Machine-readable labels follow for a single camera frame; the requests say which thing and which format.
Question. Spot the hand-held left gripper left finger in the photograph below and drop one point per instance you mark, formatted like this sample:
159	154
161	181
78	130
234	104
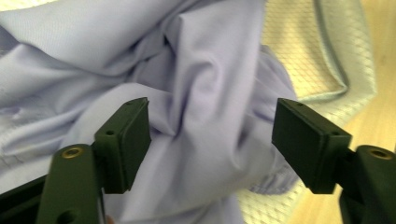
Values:
121	146

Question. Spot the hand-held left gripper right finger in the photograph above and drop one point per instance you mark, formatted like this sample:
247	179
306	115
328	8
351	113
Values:
311	146

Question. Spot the lavender garment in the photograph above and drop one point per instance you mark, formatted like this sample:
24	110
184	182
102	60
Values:
186	77

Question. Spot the white mesh laundry bag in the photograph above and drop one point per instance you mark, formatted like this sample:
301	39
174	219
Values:
311	46

